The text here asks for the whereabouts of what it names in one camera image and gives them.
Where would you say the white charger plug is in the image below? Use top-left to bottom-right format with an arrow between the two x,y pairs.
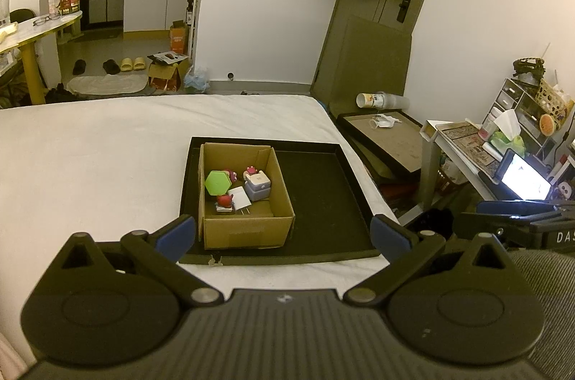
228,187 -> 251,214

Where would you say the grey knit fabric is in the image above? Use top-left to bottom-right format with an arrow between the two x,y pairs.
505,250 -> 575,380

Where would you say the printed magazine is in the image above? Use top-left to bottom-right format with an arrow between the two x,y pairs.
147,51 -> 189,65

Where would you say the black door handle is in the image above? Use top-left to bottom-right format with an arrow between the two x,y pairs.
388,0 -> 416,23

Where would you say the white floor mat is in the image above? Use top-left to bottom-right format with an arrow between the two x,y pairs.
67,73 -> 149,96

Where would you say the white kitchen cabinet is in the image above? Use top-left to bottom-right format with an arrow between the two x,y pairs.
123,0 -> 203,35

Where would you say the lit laptop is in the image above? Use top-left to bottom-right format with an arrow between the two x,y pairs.
478,149 -> 555,201

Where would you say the green tissue box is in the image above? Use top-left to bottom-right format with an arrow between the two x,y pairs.
489,109 -> 526,156

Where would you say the white face mask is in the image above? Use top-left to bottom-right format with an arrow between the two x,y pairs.
369,114 -> 403,128

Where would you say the wicker basket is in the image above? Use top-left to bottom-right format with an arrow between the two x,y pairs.
534,77 -> 575,116

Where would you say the blue plastic bag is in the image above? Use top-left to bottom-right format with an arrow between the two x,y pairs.
182,66 -> 211,91

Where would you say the orange box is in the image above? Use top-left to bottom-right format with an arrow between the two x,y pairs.
169,21 -> 190,55

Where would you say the olive green panel board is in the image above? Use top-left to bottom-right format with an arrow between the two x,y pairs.
311,14 -> 415,118

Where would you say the plastic cup on floor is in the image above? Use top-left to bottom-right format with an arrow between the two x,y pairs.
356,91 -> 410,110

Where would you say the black framed brown board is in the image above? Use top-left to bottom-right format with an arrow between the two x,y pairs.
337,109 -> 434,179

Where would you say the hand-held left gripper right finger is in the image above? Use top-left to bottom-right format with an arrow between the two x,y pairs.
344,215 -> 517,310

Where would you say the patterned desk mat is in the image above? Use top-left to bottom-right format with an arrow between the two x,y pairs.
438,122 -> 508,174

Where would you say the grey drawer organizer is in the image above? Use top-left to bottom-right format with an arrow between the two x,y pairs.
480,77 -> 562,156

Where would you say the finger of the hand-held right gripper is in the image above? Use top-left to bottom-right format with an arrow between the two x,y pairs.
454,212 -> 533,248
477,200 -> 575,216

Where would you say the white side desk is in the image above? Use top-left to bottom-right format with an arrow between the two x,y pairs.
420,120 -> 553,223

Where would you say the black tray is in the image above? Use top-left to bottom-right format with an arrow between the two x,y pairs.
177,136 -> 382,266

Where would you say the round table with yellow leg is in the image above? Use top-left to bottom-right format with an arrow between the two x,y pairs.
0,9 -> 84,105

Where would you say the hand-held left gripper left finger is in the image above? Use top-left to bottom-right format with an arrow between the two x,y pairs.
42,215 -> 225,310

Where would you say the brown cardboard floor box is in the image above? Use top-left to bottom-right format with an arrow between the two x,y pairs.
148,59 -> 192,92

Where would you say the white lavender cube toy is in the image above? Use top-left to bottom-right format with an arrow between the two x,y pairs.
243,171 -> 272,202

